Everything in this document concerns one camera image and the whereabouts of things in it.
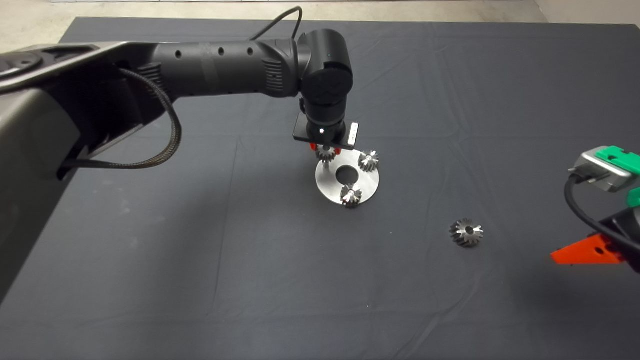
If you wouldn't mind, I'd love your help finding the braided left arm cable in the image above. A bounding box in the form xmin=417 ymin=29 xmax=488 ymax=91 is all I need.
xmin=62 ymin=67 xmax=184 ymax=171

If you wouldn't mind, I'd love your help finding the black right camera cable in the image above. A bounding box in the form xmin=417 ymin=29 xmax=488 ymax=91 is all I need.
xmin=563 ymin=174 xmax=640 ymax=252

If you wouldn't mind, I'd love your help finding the larger steel gear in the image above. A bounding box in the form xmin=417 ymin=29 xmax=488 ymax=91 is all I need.
xmin=449 ymin=218 xmax=485 ymax=249

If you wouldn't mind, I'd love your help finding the silver right camera box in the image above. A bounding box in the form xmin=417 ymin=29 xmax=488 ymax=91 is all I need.
xmin=568 ymin=149 xmax=635 ymax=194

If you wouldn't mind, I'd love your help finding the black camera cable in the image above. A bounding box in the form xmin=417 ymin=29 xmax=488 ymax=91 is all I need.
xmin=563 ymin=174 xmax=640 ymax=252
xmin=249 ymin=6 xmax=304 ymax=42

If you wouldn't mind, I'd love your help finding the green right camera mount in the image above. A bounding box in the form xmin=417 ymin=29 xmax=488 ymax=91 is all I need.
xmin=595 ymin=145 xmax=640 ymax=209

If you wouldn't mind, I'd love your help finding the black left camera cable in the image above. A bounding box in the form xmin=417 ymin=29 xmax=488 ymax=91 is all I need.
xmin=249 ymin=6 xmax=304 ymax=42

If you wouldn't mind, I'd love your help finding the dark grey table cloth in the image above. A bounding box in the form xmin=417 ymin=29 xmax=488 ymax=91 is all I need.
xmin=0 ymin=17 xmax=640 ymax=360

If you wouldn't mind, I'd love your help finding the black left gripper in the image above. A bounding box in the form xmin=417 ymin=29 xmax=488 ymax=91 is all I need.
xmin=293 ymin=102 xmax=360 ymax=156

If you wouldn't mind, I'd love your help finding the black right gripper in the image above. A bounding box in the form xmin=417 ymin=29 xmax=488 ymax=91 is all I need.
xmin=550 ymin=207 xmax=640 ymax=274

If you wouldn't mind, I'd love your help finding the round metal plate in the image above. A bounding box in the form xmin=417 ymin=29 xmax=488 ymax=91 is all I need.
xmin=315 ymin=150 xmax=381 ymax=206

